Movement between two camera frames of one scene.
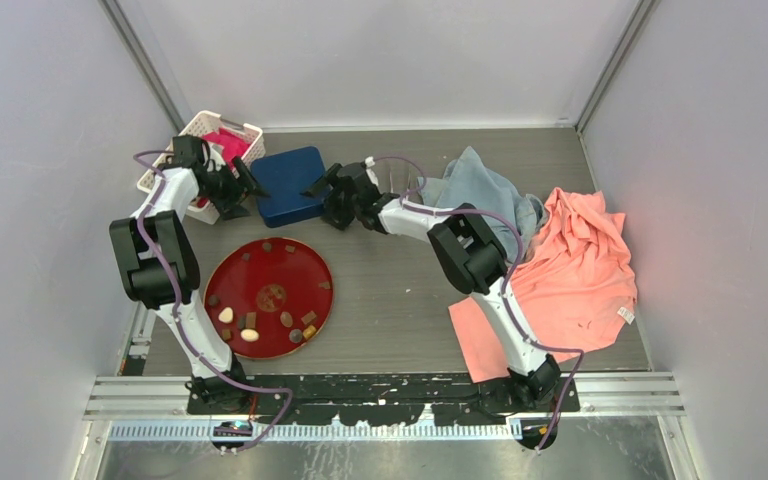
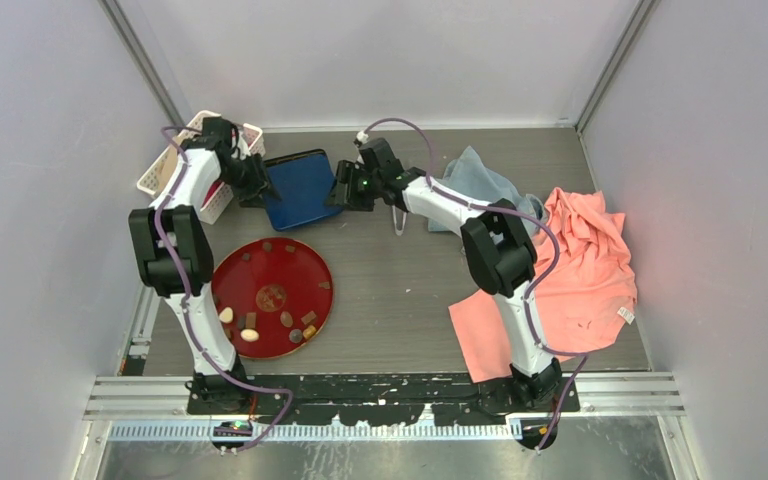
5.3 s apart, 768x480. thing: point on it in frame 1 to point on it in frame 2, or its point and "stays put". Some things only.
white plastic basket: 254,154 stays put
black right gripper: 335,217 to 346,174
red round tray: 269,298 stays put
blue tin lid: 285,176 stays put
